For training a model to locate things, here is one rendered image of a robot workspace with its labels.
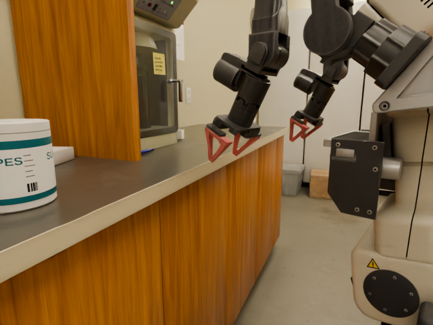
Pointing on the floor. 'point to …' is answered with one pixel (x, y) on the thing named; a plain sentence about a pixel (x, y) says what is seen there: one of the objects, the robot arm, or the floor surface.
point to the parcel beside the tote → (319, 184)
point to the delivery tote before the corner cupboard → (292, 178)
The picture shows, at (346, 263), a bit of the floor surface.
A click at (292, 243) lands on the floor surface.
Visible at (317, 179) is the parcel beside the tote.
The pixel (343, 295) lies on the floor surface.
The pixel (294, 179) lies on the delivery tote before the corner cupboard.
